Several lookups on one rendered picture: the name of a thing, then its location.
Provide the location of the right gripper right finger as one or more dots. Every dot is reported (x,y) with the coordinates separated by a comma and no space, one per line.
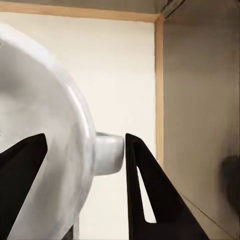
(174,219)

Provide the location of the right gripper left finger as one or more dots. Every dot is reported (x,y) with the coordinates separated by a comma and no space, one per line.
(19,166)

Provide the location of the coffee cup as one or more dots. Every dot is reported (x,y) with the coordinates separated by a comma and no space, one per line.
(39,95)

